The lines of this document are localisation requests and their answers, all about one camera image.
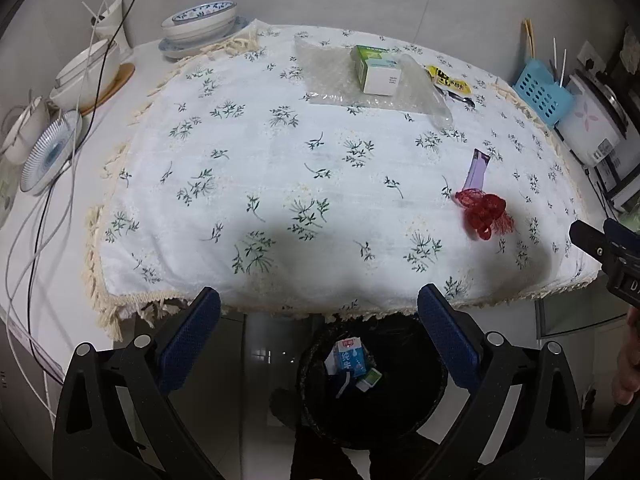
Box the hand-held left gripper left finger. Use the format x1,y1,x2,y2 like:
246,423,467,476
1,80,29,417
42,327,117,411
52,286,223,480

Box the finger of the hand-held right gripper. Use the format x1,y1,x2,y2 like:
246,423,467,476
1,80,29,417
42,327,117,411
568,218,614,262
602,217,640,263

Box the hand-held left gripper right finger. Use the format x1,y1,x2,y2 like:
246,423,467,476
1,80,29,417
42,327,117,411
415,283,586,480

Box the black trash bin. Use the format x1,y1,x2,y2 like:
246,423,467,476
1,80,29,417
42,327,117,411
296,315,449,451

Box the white pill bottle green label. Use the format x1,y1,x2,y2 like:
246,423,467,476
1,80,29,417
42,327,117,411
356,367,384,394

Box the blue white milk carton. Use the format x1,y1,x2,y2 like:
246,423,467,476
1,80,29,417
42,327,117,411
325,337,370,377

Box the red mesh net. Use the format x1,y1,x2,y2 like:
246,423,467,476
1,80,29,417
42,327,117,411
454,189,515,240

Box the purple plastic wrapper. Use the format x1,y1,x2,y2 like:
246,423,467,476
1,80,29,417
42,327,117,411
462,149,491,194

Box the yellow snack packet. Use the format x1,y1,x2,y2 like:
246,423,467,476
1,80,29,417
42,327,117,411
424,64,474,95

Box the small-bubble clear wrap sheet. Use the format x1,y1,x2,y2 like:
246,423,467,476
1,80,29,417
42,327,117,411
395,52,455,130

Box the green white cardboard box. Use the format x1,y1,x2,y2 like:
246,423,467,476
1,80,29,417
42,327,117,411
350,45,403,95

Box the large-bubble clear wrap sheet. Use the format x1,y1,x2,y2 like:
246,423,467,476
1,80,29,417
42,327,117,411
294,34,401,107

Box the person's right hand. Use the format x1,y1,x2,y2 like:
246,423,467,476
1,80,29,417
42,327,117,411
612,307,640,407

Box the white microwave oven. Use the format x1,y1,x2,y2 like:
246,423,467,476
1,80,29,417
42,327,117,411
590,140,640,214

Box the white flowered rice cooker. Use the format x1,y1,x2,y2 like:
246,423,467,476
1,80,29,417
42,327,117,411
555,69,634,169

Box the blue plastic utensil basket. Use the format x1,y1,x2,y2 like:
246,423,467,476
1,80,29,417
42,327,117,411
511,58,575,129

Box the white floral tablecloth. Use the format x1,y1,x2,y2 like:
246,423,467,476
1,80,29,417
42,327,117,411
82,19,603,342

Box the blue striped plate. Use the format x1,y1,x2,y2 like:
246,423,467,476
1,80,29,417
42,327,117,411
19,110,84,196

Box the white cup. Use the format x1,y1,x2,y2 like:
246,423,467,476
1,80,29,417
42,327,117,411
0,97,52,164

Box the round wooden board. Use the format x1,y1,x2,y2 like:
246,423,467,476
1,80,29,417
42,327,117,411
79,62,137,116

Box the blue rimmed white plate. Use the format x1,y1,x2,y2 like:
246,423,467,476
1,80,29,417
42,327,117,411
158,16,250,60

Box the white stick holder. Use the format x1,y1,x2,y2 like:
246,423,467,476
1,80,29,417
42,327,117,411
82,0,132,47

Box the blue patterned bowl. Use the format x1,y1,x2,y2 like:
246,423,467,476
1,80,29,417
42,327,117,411
171,1,239,27

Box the white wall socket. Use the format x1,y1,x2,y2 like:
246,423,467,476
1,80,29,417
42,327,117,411
577,40,609,74

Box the white cable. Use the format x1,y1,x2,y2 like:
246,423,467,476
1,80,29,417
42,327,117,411
0,0,123,423

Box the black cable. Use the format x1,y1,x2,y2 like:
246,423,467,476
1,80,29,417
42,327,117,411
9,0,154,377

